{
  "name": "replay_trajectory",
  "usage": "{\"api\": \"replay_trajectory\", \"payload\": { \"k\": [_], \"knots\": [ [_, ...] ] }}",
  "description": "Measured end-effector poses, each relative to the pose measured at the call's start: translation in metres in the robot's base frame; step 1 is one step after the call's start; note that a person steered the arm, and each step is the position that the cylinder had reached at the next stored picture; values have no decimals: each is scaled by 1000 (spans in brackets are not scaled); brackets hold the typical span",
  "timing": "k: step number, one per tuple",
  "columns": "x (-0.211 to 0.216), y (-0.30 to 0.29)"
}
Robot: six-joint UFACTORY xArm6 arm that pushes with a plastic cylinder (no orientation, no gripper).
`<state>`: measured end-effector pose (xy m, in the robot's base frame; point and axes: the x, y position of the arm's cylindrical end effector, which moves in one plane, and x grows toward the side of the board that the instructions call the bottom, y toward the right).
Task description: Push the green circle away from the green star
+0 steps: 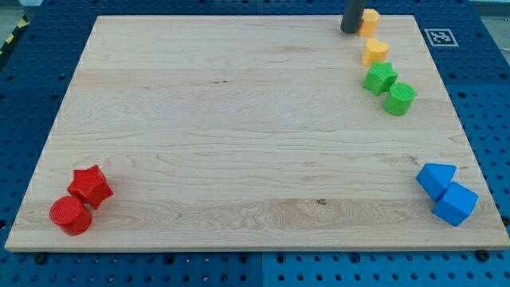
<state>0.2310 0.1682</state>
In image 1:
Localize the white fiducial marker tag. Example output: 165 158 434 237
425 28 458 47

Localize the light wooden board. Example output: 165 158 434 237
6 15 509 253

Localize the red cylinder block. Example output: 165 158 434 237
49 195 92 236

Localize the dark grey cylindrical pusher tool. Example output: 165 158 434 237
340 0 367 33

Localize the green cylinder block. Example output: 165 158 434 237
383 83 416 116

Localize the blue triangle block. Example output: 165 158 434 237
415 163 457 201

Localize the green star block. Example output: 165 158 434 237
362 61 398 96

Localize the red star block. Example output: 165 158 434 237
67 165 114 210

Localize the yellow hexagon block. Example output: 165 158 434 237
357 9 381 37

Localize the blue cube block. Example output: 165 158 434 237
432 182 479 226

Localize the yellow heart block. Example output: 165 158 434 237
362 37 390 67

